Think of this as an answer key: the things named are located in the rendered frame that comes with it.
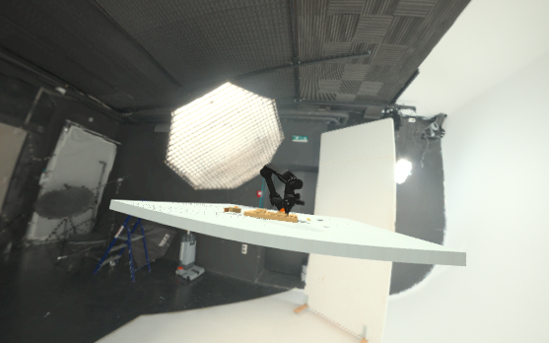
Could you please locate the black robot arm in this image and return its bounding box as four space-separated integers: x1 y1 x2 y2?
260 163 304 211

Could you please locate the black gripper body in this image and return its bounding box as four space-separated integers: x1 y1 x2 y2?
272 189 305 206

